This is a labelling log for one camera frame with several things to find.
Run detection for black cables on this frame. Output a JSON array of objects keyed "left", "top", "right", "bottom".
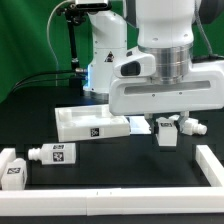
[{"left": 8, "top": 68, "right": 88, "bottom": 93}]

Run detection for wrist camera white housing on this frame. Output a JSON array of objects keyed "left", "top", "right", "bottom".
[{"left": 113, "top": 50, "right": 156, "bottom": 78}]

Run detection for white U-shaped fence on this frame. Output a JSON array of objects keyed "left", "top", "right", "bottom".
[{"left": 0, "top": 145, "right": 224, "bottom": 216}]

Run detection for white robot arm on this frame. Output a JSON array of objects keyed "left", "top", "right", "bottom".
[{"left": 86, "top": 0, "right": 224, "bottom": 116}]

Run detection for black camera stand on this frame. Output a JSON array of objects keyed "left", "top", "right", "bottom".
[{"left": 56, "top": 3, "right": 88, "bottom": 86}]

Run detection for white tag sheet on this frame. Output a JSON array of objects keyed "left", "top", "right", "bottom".
[{"left": 128, "top": 116, "right": 151, "bottom": 134}]

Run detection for grey cable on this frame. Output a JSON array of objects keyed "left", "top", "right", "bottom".
[{"left": 46, "top": 0, "right": 73, "bottom": 86}]

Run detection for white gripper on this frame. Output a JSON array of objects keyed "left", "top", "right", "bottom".
[{"left": 109, "top": 60, "right": 224, "bottom": 134}]

